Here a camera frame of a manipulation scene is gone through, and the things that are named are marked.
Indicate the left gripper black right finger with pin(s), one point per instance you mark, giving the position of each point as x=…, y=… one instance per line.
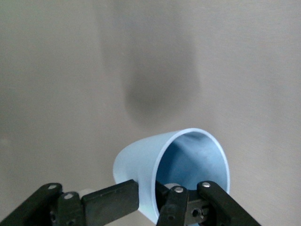
x=211, y=204

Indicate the light blue plastic cup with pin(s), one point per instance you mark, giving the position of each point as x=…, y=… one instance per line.
x=188, y=160

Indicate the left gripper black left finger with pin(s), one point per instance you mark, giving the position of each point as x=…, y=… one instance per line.
x=108, y=202

